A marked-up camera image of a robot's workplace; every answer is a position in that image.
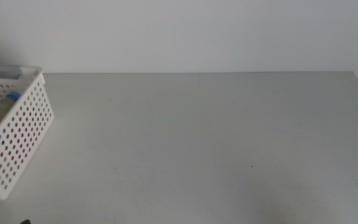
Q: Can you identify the yellow tea bottle green label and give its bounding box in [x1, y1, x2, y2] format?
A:
[0, 100, 16, 125]

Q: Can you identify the white perforated plastic basket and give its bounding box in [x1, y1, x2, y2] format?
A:
[0, 63, 55, 200]

